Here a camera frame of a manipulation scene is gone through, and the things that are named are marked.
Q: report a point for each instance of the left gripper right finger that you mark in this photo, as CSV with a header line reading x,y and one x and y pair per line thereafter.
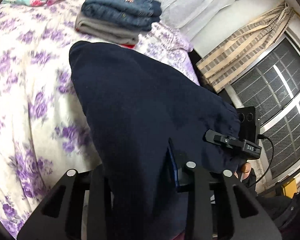
x,y
219,206

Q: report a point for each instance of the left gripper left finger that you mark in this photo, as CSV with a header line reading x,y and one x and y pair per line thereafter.
x,y
59,214

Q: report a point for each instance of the dark navy pants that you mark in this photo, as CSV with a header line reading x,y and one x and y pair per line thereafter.
x,y
136,107

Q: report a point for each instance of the person right hand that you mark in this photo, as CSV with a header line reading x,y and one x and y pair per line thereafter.
x,y
244,171

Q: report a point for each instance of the window with metal grille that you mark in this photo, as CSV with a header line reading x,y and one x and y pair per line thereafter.
x,y
272,85

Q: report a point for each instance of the beige striped curtain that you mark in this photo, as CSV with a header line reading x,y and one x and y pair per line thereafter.
x,y
236,53

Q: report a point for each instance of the purple floral bedspread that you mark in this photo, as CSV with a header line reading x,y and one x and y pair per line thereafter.
x,y
43,131

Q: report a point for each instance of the folded red garment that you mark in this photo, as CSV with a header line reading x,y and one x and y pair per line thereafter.
x,y
130,46

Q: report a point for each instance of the folded blue jeans lower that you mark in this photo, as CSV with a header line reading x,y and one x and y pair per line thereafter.
x,y
123,19

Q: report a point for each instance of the folded blue jeans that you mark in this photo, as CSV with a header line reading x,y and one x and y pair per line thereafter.
x,y
123,19
143,8

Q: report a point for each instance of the folded grey pants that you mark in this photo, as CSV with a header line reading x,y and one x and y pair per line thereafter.
x,y
106,30

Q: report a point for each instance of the folded blue jeans top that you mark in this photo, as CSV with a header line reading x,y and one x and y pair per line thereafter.
x,y
143,8

